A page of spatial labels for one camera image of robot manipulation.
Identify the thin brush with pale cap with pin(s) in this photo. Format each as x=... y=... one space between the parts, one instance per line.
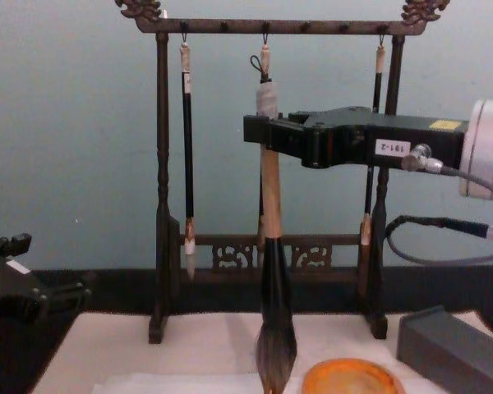
x=265 y=61

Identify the black table cloth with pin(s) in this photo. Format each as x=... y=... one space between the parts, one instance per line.
x=107 y=287

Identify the grey rectangular box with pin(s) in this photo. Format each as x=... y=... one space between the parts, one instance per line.
x=452 y=353

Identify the white paper sheet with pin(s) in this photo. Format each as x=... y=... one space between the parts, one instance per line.
x=168 y=383

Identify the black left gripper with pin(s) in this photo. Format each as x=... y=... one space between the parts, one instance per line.
x=8 y=287

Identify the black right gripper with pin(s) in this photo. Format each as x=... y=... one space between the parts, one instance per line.
x=353 y=135

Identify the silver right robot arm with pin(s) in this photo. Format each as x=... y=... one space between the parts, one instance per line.
x=489 y=143

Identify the orange round dish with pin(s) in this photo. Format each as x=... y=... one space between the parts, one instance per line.
x=349 y=377

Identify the white felt mat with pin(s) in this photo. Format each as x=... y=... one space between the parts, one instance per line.
x=189 y=349

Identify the thin black brush brown tip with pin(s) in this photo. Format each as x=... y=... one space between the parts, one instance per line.
x=377 y=86

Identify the thin black brush white tip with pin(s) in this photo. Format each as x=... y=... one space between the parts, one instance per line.
x=187 y=143

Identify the large bamboo calligraphy brush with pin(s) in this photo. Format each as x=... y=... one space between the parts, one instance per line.
x=275 y=267

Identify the dark carved wooden brush rack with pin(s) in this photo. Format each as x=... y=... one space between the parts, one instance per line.
x=162 y=164

